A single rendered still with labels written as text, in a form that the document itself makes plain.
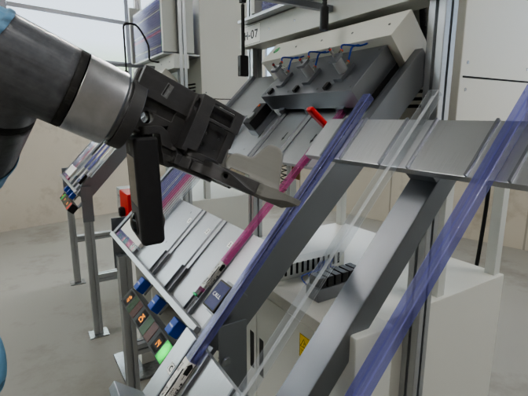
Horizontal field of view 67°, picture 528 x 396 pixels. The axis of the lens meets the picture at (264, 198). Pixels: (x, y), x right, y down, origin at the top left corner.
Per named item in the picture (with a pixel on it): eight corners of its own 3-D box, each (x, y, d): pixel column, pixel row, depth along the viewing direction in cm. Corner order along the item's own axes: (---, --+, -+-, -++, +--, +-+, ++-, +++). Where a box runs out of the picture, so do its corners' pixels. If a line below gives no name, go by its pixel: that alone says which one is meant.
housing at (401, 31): (418, 88, 86) (390, 34, 79) (287, 97, 126) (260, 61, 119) (437, 63, 88) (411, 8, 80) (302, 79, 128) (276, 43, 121)
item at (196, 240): (214, 338, 69) (202, 329, 67) (123, 239, 123) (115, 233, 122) (280, 251, 73) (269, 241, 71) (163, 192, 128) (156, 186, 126)
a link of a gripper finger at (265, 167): (318, 161, 41) (236, 128, 42) (297, 214, 41) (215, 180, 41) (315, 165, 44) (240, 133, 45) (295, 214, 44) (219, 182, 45)
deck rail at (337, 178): (225, 355, 68) (200, 339, 65) (220, 350, 70) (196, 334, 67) (434, 71, 85) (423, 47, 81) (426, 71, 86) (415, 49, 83)
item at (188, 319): (219, 350, 70) (192, 331, 66) (127, 247, 124) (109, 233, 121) (224, 344, 70) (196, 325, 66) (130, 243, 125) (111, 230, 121)
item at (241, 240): (200, 299, 74) (195, 295, 74) (197, 296, 75) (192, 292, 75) (350, 108, 86) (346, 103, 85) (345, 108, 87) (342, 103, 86)
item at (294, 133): (340, 185, 79) (328, 169, 76) (204, 156, 133) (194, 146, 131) (425, 71, 86) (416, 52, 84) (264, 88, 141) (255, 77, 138)
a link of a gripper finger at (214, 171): (259, 181, 40) (179, 148, 40) (253, 195, 40) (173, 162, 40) (261, 185, 45) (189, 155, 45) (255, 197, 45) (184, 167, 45)
